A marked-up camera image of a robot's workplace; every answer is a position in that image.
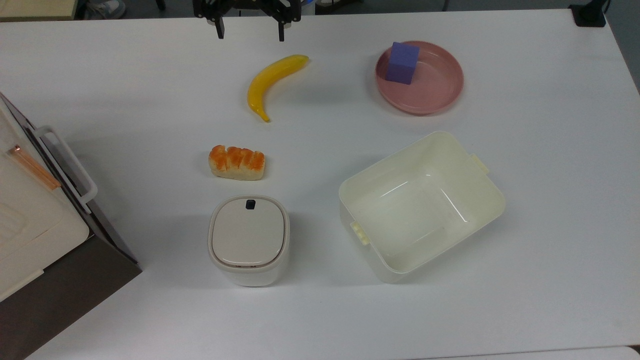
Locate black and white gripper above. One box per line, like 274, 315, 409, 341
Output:
192, 0, 304, 43

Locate purple cube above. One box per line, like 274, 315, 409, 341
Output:
385, 41, 421, 85

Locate yellow banana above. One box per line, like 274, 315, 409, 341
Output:
247, 54, 311, 123

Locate orange glazed bread loaf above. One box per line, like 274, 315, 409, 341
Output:
208, 144, 266, 182

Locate grey sneaker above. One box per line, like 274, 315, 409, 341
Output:
84, 0, 127, 20

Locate pink round plate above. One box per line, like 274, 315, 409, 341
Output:
375, 40, 465, 116

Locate white lidded trash bin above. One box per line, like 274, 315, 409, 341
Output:
207, 194, 291, 288

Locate wooden side table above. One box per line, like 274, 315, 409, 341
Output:
0, 0, 79, 22

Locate cream plastic container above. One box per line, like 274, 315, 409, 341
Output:
338, 130, 507, 284

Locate copper strip on oven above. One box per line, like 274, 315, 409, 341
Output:
7, 144, 62, 191

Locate white toaster oven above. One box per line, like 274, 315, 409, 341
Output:
0, 92, 144, 360

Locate black clamp block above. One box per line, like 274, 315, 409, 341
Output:
569, 0, 609, 28

